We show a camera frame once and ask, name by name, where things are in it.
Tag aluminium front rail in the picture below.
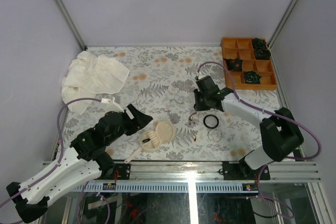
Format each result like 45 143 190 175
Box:
36 159 322 183

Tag black flower yellow green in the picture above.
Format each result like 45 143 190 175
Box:
243 70 261 84

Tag black flower orange dots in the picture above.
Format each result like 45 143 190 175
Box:
224 58 243 72

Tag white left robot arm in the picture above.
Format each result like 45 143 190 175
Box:
6 104 153 223

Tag crumpled white cloth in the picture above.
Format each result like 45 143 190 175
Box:
61 51 130 115

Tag wooden compartment tray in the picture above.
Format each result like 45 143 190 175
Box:
221 37 277 91

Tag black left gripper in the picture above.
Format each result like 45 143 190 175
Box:
107 105 154 147

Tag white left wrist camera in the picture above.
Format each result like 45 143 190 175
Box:
100 97 123 113

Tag black fabric flower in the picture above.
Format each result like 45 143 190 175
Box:
254 47 271 60
251 38 267 49

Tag floral patterned table mat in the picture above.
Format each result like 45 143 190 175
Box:
54 45 299 162

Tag large black ring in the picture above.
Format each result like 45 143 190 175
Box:
203 114 219 129

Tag black fabric flower top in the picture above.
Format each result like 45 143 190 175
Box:
251 38 267 49

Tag beige round jewelry case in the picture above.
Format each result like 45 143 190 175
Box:
124 121 176 164

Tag red beaded chain bracelet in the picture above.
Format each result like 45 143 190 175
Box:
187 111 200 126

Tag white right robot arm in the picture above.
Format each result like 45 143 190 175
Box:
194 76 304 179

